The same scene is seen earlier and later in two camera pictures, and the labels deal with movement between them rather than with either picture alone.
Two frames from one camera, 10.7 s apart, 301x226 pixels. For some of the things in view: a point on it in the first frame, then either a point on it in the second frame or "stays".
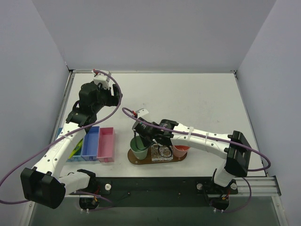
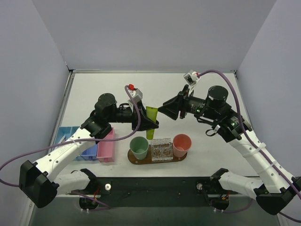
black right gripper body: [137, 127] → [184, 103]
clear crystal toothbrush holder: [165, 151] stays
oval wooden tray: [148, 160] stays
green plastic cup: [138, 148] stays
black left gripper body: [115, 98] → [137, 118]
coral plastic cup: [179, 150] stays
